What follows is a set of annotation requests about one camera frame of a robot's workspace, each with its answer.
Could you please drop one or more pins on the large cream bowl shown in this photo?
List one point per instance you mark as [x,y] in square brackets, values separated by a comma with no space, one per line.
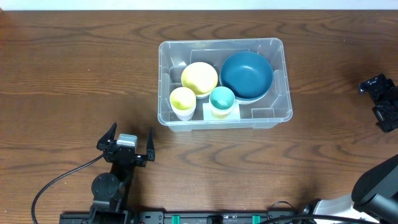
[246,101]

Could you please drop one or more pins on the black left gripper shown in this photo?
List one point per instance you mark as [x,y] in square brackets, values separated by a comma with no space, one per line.
[125,155]

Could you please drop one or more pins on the pink cup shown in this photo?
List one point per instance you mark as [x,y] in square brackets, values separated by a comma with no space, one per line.
[184,117]

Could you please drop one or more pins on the small white bowl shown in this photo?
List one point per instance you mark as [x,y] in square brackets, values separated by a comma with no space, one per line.
[202,96]

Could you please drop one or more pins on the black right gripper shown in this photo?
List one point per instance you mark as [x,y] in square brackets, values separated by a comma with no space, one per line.
[382,101]

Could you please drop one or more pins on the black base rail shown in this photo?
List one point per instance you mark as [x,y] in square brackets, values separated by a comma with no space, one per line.
[158,217]

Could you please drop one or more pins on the clear plastic storage bin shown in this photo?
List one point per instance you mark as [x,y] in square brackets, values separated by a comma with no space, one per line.
[273,108]

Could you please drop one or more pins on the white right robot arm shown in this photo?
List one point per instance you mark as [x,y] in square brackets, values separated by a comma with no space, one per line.
[281,156]

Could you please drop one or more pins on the dark blue bowl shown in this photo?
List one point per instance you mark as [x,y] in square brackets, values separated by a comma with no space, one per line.
[248,92]
[247,67]

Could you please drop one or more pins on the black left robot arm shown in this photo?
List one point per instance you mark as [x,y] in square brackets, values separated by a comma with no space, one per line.
[111,189]

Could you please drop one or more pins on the yellow bowl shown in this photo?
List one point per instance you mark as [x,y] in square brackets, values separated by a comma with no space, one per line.
[200,77]

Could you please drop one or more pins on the yellow cup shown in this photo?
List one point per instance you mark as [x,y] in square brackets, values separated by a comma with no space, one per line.
[220,114]
[182,98]

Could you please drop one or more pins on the cream white cup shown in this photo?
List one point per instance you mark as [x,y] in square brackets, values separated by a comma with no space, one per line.
[212,107]

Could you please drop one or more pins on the mint green cup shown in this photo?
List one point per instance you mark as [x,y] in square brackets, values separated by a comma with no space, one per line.
[222,98]

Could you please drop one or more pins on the light blue cup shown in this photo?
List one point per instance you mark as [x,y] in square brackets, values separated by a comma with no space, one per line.
[186,111]

